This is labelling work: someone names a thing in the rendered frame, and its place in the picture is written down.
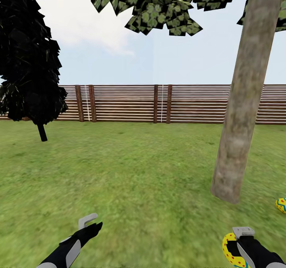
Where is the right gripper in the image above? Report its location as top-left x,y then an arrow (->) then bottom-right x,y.
226,240 -> 242,256

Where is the easter egg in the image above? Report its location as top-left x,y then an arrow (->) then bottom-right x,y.
275,198 -> 286,214
222,233 -> 251,268

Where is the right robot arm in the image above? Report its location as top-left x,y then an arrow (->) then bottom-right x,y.
226,227 -> 286,268

